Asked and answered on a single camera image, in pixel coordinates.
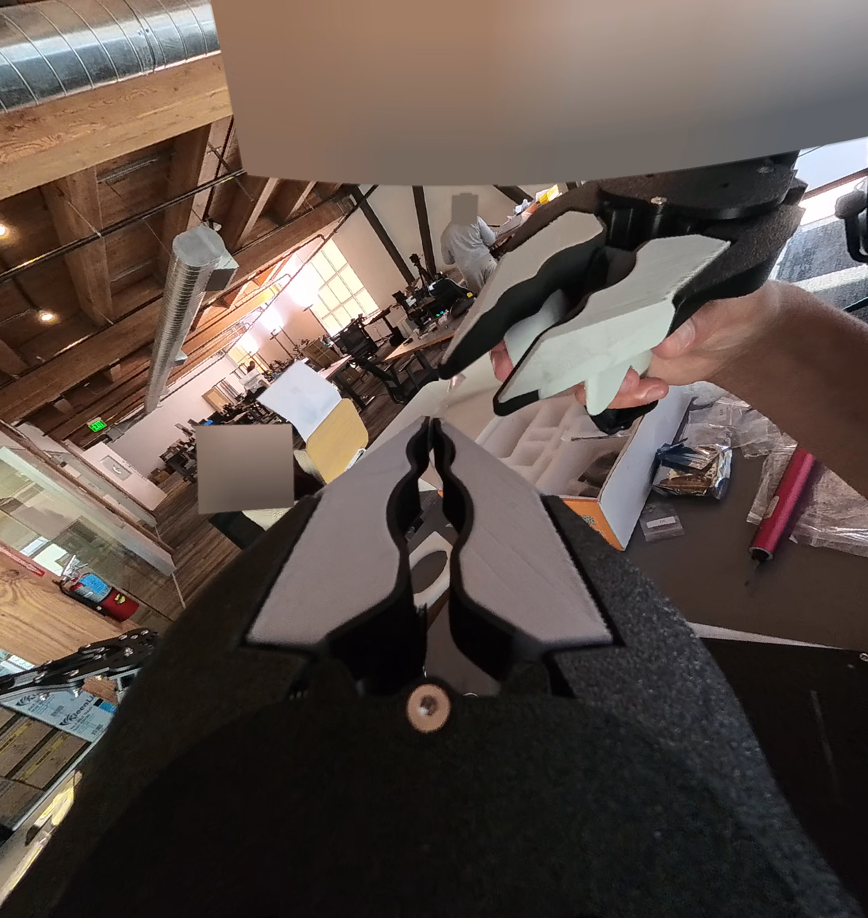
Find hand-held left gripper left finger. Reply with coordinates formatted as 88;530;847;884
245;419;429;693

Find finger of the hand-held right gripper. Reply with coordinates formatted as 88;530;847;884
491;237;734;418
438;214;608;383

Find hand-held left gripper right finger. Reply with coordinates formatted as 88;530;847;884
431;419;613;678

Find person's right forearm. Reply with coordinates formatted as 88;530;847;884
764;280;868;517

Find person's right hand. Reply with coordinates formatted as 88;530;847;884
491;283;797;411

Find orange cardboard box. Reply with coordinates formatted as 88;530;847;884
258;361;694;553

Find silver foil bag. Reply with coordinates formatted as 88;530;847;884
651;439;734;501

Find red fire extinguisher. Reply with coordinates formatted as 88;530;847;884
60;572;141;623

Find red metal cylinder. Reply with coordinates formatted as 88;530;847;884
747;448;817;562

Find clear plastic wrap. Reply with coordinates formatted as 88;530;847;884
746;398;868;555

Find stacked cardboard boxes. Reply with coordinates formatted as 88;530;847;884
0;681;119;833

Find white foam ring piece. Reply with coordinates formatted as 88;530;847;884
407;534;452;605

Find slim silver air duct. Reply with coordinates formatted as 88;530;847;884
143;226;240;415

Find black metal base plate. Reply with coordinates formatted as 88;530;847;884
699;637;868;918

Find large silver air duct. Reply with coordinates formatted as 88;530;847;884
0;0;223;119

